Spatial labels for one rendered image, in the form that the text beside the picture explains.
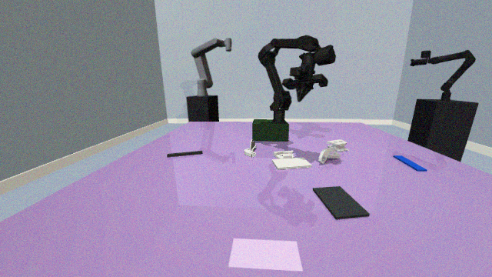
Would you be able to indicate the blue rectangular bar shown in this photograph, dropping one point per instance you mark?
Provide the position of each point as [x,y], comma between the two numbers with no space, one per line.
[410,163]

